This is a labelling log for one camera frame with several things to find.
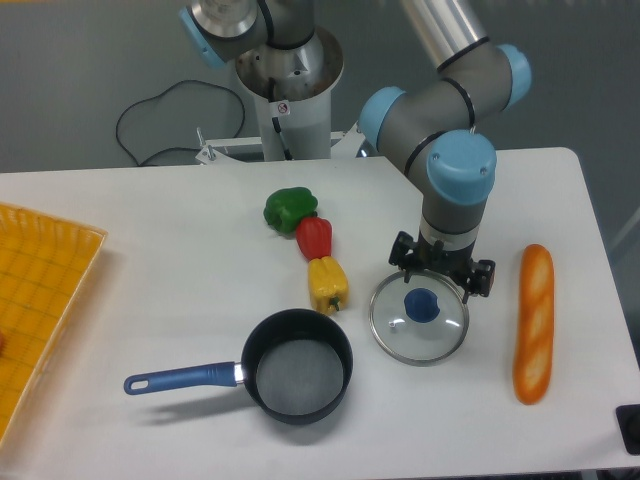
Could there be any glass lid blue knob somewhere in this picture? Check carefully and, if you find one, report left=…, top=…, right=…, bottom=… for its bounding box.
left=368, top=271, right=469, bottom=366

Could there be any green bell pepper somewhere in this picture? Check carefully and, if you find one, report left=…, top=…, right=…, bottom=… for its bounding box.
left=263, top=187, right=318, bottom=235

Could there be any yellow bell pepper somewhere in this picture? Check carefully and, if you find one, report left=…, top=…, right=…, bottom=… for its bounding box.
left=307, top=256, right=349, bottom=315

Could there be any black saucepan blue handle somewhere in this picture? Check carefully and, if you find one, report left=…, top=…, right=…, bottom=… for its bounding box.
left=123, top=309, right=353, bottom=425

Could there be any red bell pepper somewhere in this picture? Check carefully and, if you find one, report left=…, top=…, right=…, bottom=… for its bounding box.
left=296, top=216, right=333, bottom=261

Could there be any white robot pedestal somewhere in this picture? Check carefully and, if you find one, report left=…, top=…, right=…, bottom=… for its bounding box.
left=194, top=27, right=376, bottom=165

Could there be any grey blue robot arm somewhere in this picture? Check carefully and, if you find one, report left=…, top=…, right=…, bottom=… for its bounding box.
left=179, top=1, right=531, bottom=297

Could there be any orange baguette bread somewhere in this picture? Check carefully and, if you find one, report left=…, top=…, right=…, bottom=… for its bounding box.
left=512, top=244, right=555, bottom=405

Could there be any black floor cable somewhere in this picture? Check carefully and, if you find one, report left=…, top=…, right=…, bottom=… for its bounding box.
left=115, top=79, right=247, bottom=168

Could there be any yellow plastic basket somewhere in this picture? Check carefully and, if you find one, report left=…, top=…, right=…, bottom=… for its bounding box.
left=1, top=203, right=108, bottom=439

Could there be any black device at corner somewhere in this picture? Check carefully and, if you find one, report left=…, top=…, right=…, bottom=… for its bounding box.
left=615, top=404, right=640, bottom=456

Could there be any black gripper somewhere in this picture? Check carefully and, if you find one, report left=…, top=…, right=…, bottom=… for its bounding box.
left=388, top=231, right=496, bottom=304

